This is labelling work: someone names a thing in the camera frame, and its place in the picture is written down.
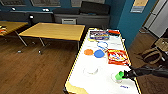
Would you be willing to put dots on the green plastic bowl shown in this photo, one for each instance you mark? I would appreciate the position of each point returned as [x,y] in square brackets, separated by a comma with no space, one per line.
[118,76]

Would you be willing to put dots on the white plastic bowl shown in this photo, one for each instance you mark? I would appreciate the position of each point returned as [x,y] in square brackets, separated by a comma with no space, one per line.
[90,70]

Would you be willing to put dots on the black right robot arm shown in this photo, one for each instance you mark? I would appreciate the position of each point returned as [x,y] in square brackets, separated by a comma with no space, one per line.
[150,70]

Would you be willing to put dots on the white gaming table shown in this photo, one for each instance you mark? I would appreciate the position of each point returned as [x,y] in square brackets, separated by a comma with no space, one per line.
[100,83]

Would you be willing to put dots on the red snack bag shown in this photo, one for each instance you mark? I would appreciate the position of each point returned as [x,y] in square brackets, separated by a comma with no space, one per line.
[117,57]

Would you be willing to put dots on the blue plastic bowl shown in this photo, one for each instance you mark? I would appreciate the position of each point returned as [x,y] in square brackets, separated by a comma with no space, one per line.
[99,53]

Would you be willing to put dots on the clear bowl with blue rim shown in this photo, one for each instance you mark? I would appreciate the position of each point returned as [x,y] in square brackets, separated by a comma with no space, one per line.
[102,44]

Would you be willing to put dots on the orange plastic bowl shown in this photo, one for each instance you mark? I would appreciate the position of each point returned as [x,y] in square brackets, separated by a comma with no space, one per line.
[88,52]

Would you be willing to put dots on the red flat box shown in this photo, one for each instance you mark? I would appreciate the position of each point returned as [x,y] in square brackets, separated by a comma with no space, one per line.
[113,32]

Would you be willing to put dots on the purple board game box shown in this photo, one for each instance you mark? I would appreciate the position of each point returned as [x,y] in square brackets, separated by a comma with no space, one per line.
[99,35]

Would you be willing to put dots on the cardboard box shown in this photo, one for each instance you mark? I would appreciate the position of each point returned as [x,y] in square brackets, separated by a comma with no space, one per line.
[161,43]

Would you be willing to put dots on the grey sofa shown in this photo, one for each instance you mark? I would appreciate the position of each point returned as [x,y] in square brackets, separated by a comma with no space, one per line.
[88,20]

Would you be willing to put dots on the white hallway door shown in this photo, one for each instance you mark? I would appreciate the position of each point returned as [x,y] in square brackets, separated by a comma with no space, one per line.
[158,18]

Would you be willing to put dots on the black sofa cushion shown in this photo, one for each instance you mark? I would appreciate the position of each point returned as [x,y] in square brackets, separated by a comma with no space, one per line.
[95,7]

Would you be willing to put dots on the plain wooden table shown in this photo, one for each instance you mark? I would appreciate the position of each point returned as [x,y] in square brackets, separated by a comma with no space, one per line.
[53,31]

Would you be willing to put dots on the dark low bench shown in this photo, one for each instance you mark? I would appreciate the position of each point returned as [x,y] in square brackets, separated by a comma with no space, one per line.
[20,16]

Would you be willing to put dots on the wooden table with clutter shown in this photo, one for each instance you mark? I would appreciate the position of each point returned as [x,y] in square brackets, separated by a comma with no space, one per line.
[10,26]

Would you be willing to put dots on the red and orange item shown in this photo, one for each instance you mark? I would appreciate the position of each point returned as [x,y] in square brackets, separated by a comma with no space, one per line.
[1,30]

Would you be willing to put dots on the yellow wall poster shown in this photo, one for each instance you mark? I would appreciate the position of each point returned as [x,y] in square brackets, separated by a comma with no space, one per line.
[139,5]

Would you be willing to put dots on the wide glass wall panel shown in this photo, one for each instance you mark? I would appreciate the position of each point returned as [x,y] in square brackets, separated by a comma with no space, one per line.
[76,2]

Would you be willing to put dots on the white wall socket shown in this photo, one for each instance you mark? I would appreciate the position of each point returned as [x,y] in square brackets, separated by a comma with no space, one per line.
[13,9]
[45,10]

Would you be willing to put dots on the narrow glass wall panel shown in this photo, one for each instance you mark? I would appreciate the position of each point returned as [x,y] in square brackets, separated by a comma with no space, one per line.
[13,1]

